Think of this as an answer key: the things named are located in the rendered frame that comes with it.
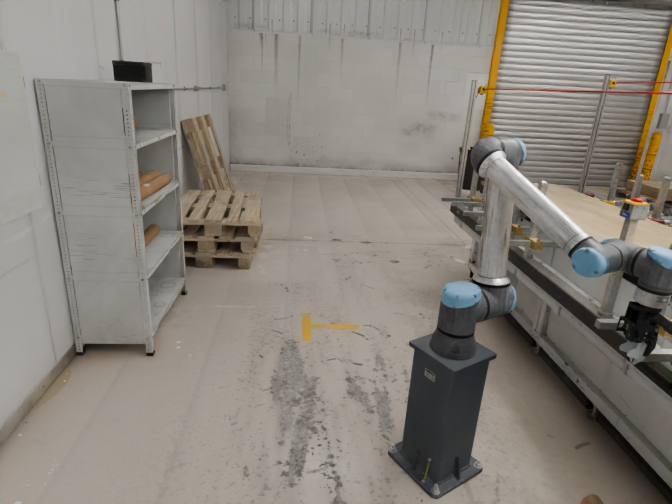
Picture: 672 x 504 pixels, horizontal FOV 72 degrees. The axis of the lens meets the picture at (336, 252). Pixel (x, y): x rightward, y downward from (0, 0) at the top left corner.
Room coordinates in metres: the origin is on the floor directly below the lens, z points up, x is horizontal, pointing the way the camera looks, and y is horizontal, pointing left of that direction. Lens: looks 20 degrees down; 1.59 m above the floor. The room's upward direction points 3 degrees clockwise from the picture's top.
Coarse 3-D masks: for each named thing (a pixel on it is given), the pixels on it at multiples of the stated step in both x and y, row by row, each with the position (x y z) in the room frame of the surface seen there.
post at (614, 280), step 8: (624, 224) 1.87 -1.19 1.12; (632, 224) 1.84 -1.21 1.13; (624, 232) 1.85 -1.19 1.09; (632, 232) 1.84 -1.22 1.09; (624, 240) 1.84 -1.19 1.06; (632, 240) 1.84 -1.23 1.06; (616, 272) 1.84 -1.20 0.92; (608, 280) 1.87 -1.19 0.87; (616, 280) 1.84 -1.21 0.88; (608, 288) 1.86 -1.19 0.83; (616, 288) 1.84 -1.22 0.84; (608, 296) 1.84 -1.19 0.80; (616, 296) 1.84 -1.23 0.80; (608, 304) 1.84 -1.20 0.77; (608, 312) 1.84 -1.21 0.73
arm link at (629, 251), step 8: (608, 240) 1.40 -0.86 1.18; (616, 240) 1.40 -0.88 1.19; (624, 248) 1.34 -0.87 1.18; (632, 248) 1.34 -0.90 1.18; (640, 248) 1.33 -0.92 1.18; (624, 256) 1.32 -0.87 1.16; (632, 256) 1.32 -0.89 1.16; (624, 264) 1.32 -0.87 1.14; (632, 264) 1.31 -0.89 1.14; (632, 272) 1.31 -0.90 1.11
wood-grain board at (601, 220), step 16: (560, 192) 3.65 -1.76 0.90; (576, 192) 3.69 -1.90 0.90; (560, 208) 3.07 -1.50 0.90; (576, 208) 3.10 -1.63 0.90; (592, 208) 3.13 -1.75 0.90; (608, 208) 3.16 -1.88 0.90; (592, 224) 2.69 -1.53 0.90; (608, 224) 2.71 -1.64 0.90; (640, 224) 2.76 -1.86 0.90; (656, 224) 2.78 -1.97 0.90; (640, 240) 2.40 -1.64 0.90; (656, 240) 2.42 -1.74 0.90
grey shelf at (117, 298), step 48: (48, 96) 2.36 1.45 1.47; (96, 96) 2.38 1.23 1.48; (144, 96) 3.26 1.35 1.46; (48, 144) 2.35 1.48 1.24; (96, 144) 2.38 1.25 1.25; (144, 144) 2.57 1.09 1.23; (96, 192) 2.37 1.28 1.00; (96, 240) 2.37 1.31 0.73; (96, 288) 2.37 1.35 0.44; (144, 288) 2.39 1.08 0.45; (96, 336) 2.36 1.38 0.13; (144, 336) 2.39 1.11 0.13
